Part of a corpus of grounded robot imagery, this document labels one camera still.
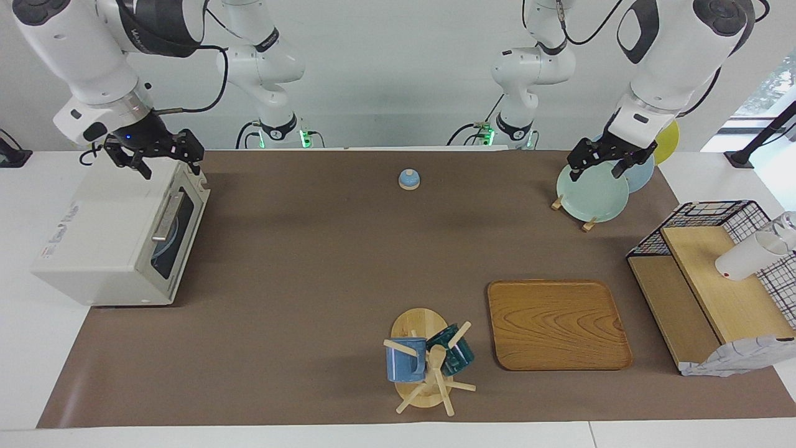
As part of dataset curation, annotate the clear glass cup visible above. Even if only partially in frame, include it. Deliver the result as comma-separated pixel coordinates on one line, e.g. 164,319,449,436
767,211,796,253

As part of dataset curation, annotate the blue mug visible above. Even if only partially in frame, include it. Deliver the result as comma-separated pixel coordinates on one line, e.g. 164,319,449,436
386,337,428,383

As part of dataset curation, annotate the wooden stepped shelf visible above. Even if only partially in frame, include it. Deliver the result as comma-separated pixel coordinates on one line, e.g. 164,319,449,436
627,225,796,374

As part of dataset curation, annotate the black arm base cable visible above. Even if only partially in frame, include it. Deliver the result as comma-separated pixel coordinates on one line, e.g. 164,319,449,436
234,121,262,150
447,93,506,147

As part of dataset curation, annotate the window with white frame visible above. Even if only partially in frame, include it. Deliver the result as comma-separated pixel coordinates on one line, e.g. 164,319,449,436
715,51,796,154

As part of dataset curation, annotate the wooden plate rack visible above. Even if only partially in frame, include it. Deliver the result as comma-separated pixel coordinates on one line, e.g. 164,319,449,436
551,194,598,233

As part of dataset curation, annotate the black clamp stand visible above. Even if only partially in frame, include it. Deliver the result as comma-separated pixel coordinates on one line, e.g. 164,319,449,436
724,100,796,169

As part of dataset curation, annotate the white cup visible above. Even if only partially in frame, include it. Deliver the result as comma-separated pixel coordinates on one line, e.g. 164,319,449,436
715,231,792,282

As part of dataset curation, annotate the cream toaster oven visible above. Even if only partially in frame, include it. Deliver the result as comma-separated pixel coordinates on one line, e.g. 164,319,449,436
31,159,211,307

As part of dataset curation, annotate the dark green mug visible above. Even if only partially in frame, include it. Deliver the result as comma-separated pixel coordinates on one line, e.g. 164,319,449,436
426,324,476,377

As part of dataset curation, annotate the pale blue racked plate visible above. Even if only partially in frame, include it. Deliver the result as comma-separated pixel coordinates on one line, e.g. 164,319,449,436
591,134,655,194

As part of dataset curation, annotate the wooden mug tree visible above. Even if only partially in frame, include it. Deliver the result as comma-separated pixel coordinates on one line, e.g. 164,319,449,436
383,307,478,417

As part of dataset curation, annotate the light blue plate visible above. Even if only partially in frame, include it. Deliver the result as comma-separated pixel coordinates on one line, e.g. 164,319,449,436
153,213,182,267

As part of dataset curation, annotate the wooden serving tray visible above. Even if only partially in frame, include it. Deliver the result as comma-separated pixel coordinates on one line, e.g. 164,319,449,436
487,279,634,372

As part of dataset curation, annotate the white checked cloth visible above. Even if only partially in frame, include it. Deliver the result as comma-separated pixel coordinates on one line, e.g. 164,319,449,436
678,335,796,378

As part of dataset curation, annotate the black table clamp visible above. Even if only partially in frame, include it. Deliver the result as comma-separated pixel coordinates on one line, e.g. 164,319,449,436
0,128,33,169

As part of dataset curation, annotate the black left arm base cable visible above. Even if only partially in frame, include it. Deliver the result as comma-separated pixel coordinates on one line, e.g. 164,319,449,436
447,93,506,147

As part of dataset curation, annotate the yellow plate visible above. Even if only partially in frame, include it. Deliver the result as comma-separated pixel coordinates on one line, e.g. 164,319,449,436
652,119,680,166

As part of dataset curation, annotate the black right arm base cable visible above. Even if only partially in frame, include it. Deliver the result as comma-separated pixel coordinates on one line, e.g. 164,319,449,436
234,121,262,150

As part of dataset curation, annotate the brown table mat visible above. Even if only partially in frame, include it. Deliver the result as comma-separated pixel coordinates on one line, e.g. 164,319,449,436
36,149,796,429

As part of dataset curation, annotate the light green plate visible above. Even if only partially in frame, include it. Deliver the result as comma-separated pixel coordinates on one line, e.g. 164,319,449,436
556,161,630,223

